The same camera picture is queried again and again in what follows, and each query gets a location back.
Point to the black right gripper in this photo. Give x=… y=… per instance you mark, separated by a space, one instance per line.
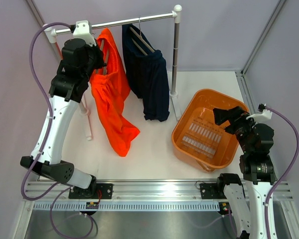
x=237 y=113

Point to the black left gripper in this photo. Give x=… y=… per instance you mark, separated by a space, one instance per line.
x=99 y=53

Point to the orange mesh shorts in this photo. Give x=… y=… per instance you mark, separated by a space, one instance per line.
x=110 y=92

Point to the beige hanger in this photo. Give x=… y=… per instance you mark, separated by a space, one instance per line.
x=142 y=45
x=104 y=69

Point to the navy blue shorts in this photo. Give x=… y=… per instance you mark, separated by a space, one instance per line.
x=147 y=77

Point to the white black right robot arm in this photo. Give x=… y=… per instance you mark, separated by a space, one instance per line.
x=251 y=201

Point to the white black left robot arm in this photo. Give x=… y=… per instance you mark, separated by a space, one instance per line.
x=47 y=162

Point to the orange plastic basket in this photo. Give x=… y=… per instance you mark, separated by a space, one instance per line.
x=197 y=140

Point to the silver clothes rack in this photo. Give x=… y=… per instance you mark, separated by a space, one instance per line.
x=129 y=21

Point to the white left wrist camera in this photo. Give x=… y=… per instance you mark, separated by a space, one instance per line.
x=83 y=30

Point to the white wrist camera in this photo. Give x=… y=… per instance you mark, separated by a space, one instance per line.
x=263 y=115
x=83 y=30

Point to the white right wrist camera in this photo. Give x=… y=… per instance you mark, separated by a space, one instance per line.
x=263 y=115

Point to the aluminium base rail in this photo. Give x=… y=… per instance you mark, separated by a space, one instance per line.
x=148 y=190

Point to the white slotted cable duct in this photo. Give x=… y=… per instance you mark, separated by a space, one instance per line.
x=130 y=206

